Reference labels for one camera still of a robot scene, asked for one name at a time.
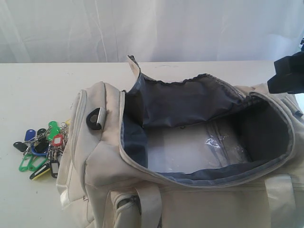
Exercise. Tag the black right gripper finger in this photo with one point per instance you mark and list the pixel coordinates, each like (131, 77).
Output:
(290, 83)
(290, 65)

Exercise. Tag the cream duffel bag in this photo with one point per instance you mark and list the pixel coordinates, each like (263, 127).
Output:
(104, 180)

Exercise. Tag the colourful key tag bunch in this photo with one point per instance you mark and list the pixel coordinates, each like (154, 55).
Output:
(42, 149)

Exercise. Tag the clear plastic bag inside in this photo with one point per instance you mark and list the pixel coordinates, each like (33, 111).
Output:
(196, 147)

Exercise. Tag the white backdrop curtain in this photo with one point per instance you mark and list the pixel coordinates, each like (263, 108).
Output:
(46, 31)

